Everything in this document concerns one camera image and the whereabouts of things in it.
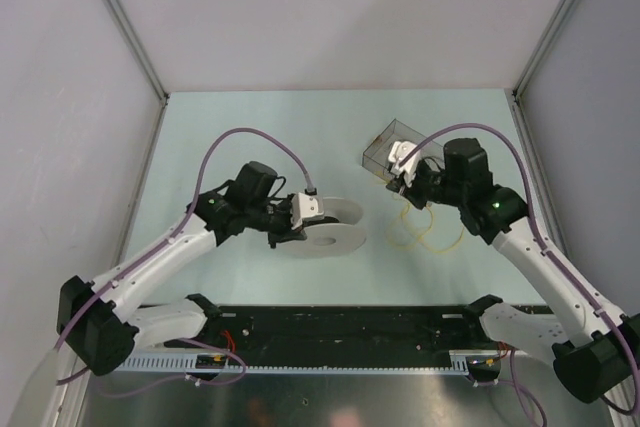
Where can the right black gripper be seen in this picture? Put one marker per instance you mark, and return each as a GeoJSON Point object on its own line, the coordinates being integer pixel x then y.
{"type": "Point", "coordinates": [399, 185]}

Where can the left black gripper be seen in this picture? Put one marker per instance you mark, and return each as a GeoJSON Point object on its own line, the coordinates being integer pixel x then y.
{"type": "Point", "coordinates": [286, 234]}

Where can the white plastic spool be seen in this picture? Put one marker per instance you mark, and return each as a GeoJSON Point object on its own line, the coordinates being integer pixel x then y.
{"type": "Point", "coordinates": [338, 233]}

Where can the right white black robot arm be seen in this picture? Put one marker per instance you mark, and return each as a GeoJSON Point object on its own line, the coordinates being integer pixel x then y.
{"type": "Point", "coordinates": [590, 343]}

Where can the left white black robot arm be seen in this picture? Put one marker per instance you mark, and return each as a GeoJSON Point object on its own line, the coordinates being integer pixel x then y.
{"type": "Point", "coordinates": [104, 320]}

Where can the clear plastic box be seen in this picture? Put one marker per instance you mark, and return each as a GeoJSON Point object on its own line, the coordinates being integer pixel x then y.
{"type": "Point", "coordinates": [375, 156]}

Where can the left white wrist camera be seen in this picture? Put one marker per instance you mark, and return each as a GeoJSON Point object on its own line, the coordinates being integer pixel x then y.
{"type": "Point", "coordinates": [305, 208]}

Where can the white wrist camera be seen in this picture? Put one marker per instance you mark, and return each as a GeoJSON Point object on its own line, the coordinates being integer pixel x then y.
{"type": "Point", "coordinates": [305, 208]}
{"type": "Point", "coordinates": [403, 159]}

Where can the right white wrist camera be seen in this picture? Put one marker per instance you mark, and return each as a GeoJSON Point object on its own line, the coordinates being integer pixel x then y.
{"type": "Point", "coordinates": [403, 159]}

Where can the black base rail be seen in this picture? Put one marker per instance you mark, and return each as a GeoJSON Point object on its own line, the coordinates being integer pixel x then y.
{"type": "Point", "coordinates": [348, 337]}

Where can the left aluminium frame post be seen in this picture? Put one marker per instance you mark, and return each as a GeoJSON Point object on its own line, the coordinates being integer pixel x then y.
{"type": "Point", "coordinates": [135, 45]}

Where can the aluminium frame post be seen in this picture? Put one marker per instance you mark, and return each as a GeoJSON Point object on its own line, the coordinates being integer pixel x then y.
{"type": "Point", "coordinates": [135, 45]}
{"type": "Point", "coordinates": [553, 29]}

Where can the right aluminium frame post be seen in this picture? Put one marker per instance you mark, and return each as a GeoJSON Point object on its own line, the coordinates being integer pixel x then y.
{"type": "Point", "coordinates": [553, 29]}

